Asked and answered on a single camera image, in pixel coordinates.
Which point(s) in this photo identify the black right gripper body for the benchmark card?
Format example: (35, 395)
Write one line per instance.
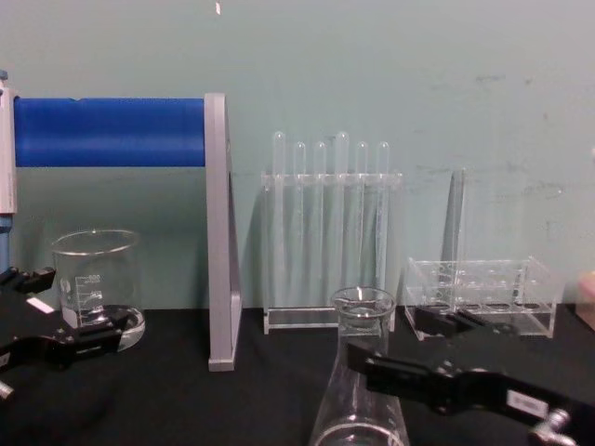
(525, 395)

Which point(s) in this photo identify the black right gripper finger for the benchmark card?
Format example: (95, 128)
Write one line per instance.
(460, 327)
(400, 374)

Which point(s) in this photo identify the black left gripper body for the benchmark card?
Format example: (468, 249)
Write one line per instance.
(28, 352)

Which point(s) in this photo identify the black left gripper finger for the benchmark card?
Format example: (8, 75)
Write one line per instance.
(32, 280)
(93, 338)

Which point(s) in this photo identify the clear glass beaker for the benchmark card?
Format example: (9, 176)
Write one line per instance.
(93, 274)

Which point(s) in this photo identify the low clear acrylic tube rack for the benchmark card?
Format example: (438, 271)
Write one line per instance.
(511, 285)

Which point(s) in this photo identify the clear glass conical flask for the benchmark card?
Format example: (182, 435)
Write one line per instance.
(343, 325)

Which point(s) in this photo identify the tall clear acrylic tube rack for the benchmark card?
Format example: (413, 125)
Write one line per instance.
(297, 320)

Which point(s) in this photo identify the black table cloth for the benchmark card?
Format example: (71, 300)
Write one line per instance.
(186, 409)

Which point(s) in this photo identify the grey and blue pipette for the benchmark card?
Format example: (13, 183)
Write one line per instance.
(6, 153)

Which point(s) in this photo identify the grey stand side panel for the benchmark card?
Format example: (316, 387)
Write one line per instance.
(219, 232)

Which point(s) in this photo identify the blue stand bar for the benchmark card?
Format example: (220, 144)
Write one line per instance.
(107, 132)

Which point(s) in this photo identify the clear test tube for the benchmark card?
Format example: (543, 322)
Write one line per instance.
(342, 153)
(299, 160)
(382, 160)
(361, 160)
(278, 153)
(319, 160)

